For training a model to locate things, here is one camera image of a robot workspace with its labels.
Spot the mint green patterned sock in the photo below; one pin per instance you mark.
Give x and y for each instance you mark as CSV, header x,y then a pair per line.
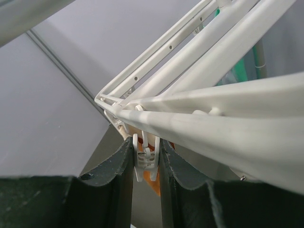
x,y
244,70

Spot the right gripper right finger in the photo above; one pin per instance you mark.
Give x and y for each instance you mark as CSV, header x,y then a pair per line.
x,y
190,199

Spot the white clip sock hanger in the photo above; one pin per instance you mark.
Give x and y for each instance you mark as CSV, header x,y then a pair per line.
x,y
171,91

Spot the grey drying rack stand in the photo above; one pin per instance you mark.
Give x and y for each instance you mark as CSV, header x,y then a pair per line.
x,y
18,16

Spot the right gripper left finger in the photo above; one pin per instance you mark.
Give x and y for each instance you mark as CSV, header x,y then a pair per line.
x,y
100,198

